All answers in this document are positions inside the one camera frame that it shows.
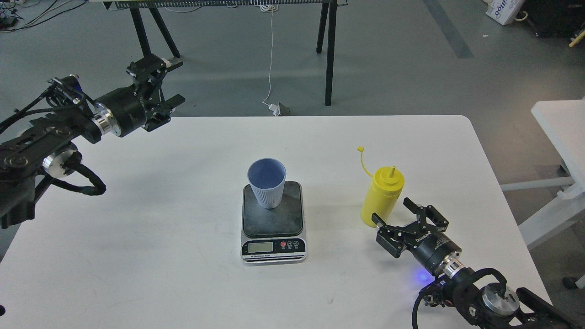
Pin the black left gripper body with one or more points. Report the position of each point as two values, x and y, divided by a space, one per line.
123 110

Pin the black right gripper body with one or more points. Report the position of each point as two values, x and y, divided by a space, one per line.
431 248

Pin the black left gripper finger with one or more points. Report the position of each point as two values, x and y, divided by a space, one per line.
159 114
149 72

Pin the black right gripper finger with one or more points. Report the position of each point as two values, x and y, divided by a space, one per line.
427 217
391 237

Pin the yellow squeeze bottle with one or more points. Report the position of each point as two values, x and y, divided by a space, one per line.
386 185

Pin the blue ribbed plastic cup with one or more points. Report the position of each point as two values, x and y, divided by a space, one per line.
267 178

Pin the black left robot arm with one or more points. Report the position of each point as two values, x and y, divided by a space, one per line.
44 155

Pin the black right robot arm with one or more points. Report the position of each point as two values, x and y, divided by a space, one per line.
481 297

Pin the digital kitchen scale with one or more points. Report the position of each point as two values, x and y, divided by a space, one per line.
277 235

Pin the black trestle table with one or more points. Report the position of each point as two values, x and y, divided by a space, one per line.
258 42

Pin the white power adapter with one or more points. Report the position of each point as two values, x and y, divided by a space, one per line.
275 109

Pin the white cardboard box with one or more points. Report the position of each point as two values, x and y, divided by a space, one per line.
503 11

